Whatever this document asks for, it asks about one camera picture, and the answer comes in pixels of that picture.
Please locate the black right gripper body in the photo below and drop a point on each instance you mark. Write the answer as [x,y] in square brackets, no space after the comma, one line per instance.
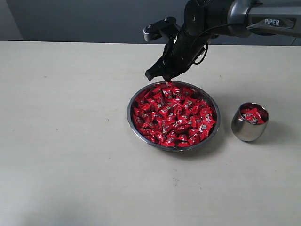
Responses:
[182,51]

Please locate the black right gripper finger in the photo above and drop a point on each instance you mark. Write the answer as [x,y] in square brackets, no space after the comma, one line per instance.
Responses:
[157,70]
[170,75]

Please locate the pile of red wrapped candies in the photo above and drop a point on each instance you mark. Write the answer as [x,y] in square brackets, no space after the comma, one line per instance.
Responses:
[174,116]

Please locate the steel bowl of candies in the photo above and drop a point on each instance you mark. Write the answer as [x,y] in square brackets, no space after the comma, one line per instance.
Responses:
[210,103]

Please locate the stainless steel cup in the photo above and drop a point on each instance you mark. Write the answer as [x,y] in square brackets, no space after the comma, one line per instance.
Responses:
[246,131]

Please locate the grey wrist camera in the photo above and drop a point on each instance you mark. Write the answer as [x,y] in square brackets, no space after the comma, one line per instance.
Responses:
[165,28]

